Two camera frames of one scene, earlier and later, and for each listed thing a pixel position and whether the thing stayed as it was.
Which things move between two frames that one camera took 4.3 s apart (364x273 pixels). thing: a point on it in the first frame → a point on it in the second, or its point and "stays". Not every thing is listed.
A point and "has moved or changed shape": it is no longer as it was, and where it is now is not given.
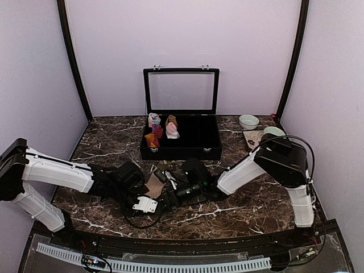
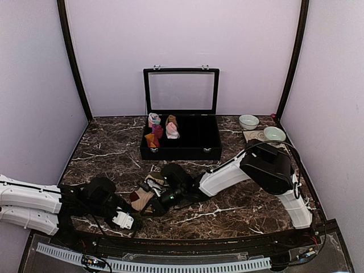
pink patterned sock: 171,131 stays
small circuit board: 93,261 stays
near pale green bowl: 274,130 stays
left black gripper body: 128,213 → 124,207
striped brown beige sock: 154,185 has moved or changed shape
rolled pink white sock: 153,119 stays
